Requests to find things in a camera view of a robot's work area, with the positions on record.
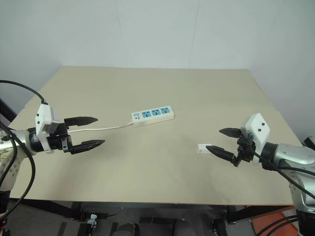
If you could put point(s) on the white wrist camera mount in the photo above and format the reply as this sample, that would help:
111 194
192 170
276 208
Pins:
45 118
257 127

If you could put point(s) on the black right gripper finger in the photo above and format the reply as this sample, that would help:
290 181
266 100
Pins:
231 132
221 153

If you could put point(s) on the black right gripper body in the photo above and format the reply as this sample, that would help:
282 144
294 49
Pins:
246 150

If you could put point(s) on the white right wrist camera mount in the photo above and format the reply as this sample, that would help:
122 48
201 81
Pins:
257 127

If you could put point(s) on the small white plug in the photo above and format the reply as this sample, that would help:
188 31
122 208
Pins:
203 148

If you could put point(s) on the orange floor mat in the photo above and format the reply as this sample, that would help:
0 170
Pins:
270 221

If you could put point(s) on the small metal clamp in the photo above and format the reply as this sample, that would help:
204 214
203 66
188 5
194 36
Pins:
92 219

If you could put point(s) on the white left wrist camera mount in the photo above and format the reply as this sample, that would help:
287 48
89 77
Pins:
45 118

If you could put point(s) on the black table frame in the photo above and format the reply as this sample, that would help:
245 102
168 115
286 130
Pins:
152 209

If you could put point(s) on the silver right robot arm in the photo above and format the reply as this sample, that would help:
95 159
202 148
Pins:
292 155

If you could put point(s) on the white power strip blue sockets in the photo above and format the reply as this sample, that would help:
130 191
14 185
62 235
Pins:
153 118

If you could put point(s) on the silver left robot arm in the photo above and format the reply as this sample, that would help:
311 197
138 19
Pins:
23 137

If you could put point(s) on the dark rounded shape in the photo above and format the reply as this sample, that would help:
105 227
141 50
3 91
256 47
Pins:
126 229

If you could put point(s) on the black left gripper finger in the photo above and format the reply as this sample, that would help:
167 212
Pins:
81 120
87 145

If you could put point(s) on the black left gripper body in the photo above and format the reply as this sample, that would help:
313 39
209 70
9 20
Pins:
59 142

